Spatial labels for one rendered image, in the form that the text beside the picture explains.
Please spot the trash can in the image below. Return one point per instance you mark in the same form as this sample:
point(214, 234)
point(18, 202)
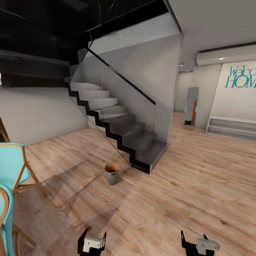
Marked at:
point(112, 171)

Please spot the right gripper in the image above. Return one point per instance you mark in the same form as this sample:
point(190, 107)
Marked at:
point(191, 249)

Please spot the straight chair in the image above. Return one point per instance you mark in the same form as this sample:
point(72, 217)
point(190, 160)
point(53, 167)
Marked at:
point(14, 168)
point(7, 227)

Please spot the stairs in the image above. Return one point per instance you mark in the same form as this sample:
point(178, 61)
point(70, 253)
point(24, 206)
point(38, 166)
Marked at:
point(53, 44)

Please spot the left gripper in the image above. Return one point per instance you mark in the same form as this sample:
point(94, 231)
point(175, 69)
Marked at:
point(93, 251)

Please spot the standing mirror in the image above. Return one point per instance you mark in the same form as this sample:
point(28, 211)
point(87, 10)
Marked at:
point(191, 108)

